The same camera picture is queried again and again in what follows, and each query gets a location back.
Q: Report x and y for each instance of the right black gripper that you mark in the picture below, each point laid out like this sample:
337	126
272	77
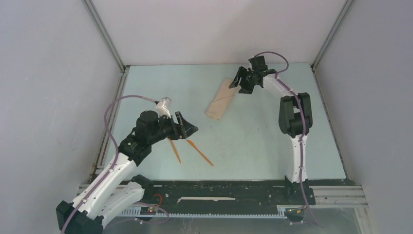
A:
241	72

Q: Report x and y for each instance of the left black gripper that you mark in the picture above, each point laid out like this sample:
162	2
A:
182	130

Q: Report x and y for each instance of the orange plastic knife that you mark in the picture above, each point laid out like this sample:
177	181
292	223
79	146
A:
199	152

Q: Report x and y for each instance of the orange plastic fork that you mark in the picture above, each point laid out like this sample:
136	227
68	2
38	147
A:
175	150

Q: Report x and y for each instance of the beige cloth napkin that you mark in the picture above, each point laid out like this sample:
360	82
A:
222	100

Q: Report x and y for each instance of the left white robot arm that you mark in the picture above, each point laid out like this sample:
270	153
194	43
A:
92	210

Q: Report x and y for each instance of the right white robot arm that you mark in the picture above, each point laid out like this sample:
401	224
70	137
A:
295	111

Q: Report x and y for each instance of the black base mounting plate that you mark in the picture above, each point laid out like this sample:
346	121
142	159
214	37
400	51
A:
242	208

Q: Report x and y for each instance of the right corner aluminium post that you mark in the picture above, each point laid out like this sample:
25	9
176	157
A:
346	8

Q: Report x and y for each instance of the corner aluminium post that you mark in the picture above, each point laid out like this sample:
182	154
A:
98	22
346	8

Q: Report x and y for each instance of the left corner aluminium post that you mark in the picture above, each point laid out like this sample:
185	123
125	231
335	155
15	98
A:
98	22

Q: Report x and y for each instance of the aluminium frame rail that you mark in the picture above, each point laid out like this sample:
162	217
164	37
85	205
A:
319	196

